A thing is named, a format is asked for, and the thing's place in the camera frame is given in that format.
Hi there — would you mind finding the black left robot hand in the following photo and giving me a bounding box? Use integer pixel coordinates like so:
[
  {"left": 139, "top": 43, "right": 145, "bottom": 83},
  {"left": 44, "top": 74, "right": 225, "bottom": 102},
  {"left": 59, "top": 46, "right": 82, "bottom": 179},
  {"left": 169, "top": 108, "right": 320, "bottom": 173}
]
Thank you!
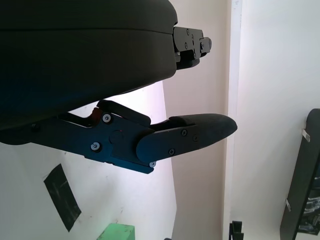
[{"left": 0, "top": 0, "right": 238, "bottom": 175}]

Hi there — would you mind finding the green block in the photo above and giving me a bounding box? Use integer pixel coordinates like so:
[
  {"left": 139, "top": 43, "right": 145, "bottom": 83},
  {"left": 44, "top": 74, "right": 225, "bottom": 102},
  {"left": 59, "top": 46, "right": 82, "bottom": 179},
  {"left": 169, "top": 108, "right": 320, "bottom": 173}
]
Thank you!
[{"left": 96, "top": 216, "right": 136, "bottom": 240}]

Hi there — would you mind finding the black tape patch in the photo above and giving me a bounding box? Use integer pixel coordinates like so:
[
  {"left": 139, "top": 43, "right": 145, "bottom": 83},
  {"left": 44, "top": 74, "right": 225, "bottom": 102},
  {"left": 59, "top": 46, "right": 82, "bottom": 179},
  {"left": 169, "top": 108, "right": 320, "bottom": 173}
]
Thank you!
[{"left": 43, "top": 163, "right": 83, "bottom": 233}]

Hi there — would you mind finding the black panel with white clips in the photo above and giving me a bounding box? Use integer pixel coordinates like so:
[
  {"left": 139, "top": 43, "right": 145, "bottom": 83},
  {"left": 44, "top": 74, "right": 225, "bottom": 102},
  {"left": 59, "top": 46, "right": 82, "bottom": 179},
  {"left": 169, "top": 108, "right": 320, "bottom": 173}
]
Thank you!
[{"left": 279, "top": 108, "right": 320, "bottom": 240}]

